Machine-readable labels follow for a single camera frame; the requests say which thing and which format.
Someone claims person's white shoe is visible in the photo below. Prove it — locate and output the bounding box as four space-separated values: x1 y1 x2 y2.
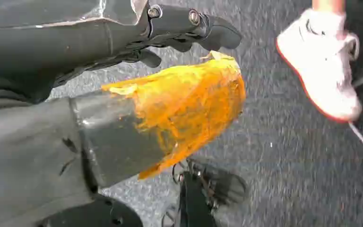
275 8 363 124

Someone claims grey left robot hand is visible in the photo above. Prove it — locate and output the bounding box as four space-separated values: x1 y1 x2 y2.
0 0 247 227

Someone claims person's leg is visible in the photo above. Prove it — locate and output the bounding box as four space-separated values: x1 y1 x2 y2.
311 0 347 15

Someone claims black robot foot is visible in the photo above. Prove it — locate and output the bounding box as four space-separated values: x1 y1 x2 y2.
37 194 144 227
161 158 251 227

